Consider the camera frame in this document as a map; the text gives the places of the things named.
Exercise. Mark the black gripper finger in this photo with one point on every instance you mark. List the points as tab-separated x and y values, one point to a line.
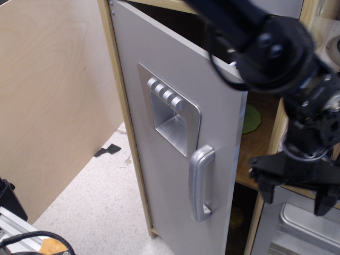
267	186
326	199

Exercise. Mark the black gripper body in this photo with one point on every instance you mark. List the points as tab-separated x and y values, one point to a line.
312	175

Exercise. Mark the silver fridge door handle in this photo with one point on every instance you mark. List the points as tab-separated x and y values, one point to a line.
198	166

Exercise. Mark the silver fridge door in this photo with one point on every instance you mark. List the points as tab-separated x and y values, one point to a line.
186	67

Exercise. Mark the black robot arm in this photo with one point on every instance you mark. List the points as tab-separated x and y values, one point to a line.
276	55

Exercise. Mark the silver oven door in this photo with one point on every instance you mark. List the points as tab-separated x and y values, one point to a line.
273	238

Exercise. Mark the yellow toy bell pepper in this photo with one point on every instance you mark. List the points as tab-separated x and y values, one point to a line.
236	218

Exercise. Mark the green toy plate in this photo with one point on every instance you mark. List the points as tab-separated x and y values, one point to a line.
252	119

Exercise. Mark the wooden toy kitchen cabinet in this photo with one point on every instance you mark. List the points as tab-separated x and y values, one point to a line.
177	17

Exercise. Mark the silver ice dispenser panel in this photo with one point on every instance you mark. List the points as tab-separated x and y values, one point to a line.
174	116

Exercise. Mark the white speckled countertop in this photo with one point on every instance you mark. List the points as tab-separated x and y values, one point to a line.
329	38

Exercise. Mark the silver freezer door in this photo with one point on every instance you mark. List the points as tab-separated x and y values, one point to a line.
288	8

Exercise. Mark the black tape scrap on floor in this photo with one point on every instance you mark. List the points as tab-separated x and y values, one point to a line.
111	149

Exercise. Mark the plywood side board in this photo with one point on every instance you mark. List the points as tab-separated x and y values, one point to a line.
59	102

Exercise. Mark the orange tape piece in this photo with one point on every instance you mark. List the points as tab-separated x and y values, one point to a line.
52	246

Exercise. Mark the black box at left edge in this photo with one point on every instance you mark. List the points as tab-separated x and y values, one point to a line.
10	201

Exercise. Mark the silver oven door handle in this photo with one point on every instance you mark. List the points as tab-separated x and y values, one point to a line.
306	224

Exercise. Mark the aluminium rail base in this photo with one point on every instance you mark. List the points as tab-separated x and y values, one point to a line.
19	237

